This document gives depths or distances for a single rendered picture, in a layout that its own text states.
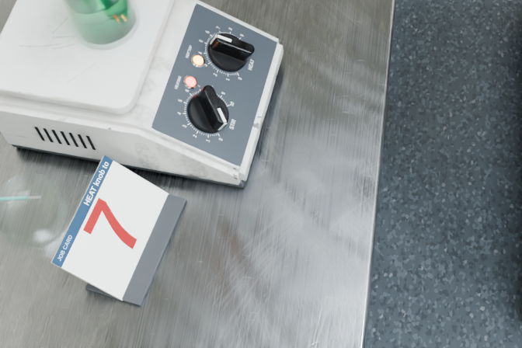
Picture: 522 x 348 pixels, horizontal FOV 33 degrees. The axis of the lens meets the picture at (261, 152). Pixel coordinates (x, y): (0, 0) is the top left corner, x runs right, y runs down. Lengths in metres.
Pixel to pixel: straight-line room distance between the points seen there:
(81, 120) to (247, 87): 0.13
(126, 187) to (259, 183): 0.10
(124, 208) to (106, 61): 0.11
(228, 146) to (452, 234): 0.88
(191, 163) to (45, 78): 0.12
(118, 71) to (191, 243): 0.14
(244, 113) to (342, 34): 0.13
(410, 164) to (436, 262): 0.18
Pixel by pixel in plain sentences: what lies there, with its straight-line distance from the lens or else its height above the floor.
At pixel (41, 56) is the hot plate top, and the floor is 0.84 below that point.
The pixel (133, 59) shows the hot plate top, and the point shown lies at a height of 0.84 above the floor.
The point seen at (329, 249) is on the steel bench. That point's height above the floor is 0.75.
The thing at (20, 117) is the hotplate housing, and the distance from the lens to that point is 0.69.
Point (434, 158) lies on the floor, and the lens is 1.56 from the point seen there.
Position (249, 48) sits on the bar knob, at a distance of 0.69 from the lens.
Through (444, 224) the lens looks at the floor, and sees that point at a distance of 1.51.
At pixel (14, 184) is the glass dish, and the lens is 0.72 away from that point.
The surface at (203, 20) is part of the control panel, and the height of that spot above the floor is 0.81.
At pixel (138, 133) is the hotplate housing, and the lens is 0.65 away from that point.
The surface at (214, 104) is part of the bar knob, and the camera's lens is 0.65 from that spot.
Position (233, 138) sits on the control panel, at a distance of 0.67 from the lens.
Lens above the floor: 1.35
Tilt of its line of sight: 59 degrees down
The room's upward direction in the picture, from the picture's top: 11 degrees counter-clockwise
